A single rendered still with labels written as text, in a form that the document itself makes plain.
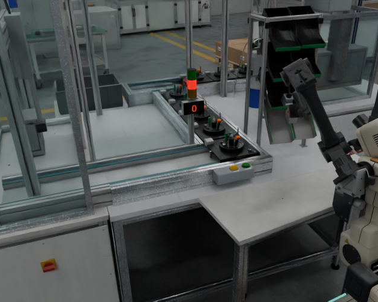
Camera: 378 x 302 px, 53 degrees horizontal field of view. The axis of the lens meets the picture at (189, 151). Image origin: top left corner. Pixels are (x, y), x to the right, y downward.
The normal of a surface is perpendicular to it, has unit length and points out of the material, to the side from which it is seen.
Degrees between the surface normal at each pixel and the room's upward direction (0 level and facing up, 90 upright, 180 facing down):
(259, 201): 0
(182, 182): 90
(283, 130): 45
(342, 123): 90
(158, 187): 90
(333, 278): 0
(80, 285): 90
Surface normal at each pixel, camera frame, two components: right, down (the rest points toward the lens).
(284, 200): -0.02, -0.89
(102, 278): 0.33, 0.43
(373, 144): -0.89, 0.22
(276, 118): 0.10, -0.31
